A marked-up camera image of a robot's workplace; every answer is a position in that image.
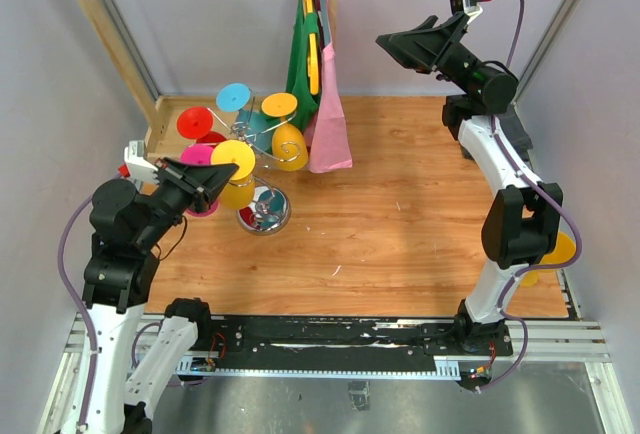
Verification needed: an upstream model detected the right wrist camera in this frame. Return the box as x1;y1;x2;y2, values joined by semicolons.
449;0;493;24

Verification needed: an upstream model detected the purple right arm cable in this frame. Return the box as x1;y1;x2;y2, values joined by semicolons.
469;0;584;395

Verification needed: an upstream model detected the folded dark grey cloth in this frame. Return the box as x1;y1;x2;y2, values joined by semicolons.
459;103;534;163

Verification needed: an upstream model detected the red plastic wine glass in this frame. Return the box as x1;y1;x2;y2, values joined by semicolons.
176;106;227;145

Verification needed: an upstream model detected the yellow plastic hanger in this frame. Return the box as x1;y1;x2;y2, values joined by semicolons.
298;0;321;97

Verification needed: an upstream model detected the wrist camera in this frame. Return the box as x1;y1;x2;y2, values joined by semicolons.
118;140;160;185
449;0;493;24

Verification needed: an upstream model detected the blue plastic wine glass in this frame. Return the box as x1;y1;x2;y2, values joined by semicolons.
216;83;273;152

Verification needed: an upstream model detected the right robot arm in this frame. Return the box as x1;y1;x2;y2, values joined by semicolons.
376;12;563;354

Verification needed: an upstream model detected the yellow wine glass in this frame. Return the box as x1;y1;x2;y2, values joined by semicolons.
520;232;576;287
261;92;309;172
211;140;256;210

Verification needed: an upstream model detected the chrome wine glass rack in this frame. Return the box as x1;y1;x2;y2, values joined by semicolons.
213;106;291;235

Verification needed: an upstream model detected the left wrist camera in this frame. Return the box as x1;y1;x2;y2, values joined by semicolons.
118;140;160;185

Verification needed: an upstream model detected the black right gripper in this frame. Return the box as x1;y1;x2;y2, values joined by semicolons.
375;12;484;92

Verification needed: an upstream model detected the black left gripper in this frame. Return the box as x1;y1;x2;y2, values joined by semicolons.
136;155;240;247

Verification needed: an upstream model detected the green tank top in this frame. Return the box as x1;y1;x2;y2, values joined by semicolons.
286;0;320;132

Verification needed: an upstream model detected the grey hanger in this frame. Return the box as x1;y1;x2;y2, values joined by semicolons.
316;0;332;49

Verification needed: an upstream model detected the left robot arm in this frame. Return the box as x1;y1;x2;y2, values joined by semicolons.
60;158;239;433

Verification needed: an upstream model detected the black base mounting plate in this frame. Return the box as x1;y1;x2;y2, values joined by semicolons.
186;316;513;376

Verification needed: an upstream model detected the pink shirt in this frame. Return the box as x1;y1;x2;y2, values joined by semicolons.
302;41;353;175

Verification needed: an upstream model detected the wooden clothes rack frame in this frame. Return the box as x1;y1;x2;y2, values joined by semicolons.
48;0;339;163

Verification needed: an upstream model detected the magenta plastic wine glass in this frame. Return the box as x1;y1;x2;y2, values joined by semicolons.
179;144;219;218

